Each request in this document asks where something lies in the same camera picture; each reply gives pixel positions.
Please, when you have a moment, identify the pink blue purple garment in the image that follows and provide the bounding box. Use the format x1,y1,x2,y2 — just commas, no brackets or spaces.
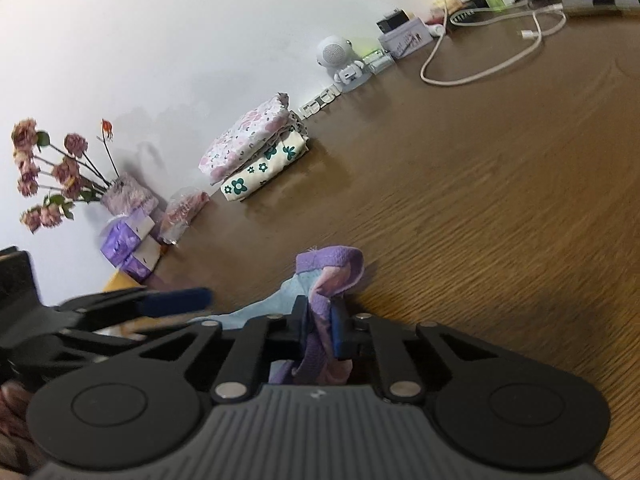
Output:
194,246,364,386

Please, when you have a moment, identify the purple gift box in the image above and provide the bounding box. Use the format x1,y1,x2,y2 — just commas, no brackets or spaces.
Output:
100,208,162,284

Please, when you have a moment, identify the clear plastic snack bag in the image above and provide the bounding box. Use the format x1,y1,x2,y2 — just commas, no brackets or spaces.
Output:
157,188,209,245

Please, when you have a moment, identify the dried rose bouquet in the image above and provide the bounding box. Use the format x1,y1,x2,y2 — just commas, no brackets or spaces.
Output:
11,118,158,233

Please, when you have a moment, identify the folded cream green-flower cloth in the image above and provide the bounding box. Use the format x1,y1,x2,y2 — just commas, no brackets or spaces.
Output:
220,126,308,202

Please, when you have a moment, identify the folded pink floral cloth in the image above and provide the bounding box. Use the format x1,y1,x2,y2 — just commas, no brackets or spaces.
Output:
198,92,290,183

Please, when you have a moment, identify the small green white box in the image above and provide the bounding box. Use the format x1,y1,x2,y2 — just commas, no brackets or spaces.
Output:
362,49,395,75

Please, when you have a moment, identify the white round robot toy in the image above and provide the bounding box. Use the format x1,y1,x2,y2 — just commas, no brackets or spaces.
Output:
316,36,366,89

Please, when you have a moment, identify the lavender tin box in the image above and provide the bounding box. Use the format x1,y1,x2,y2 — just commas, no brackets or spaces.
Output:
378,18,433,60

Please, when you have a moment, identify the black small charger box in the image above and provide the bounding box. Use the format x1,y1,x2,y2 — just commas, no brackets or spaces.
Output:
376,9,410,34

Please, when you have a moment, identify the white charging cable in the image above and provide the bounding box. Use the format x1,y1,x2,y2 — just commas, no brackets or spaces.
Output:
418,0,569,86

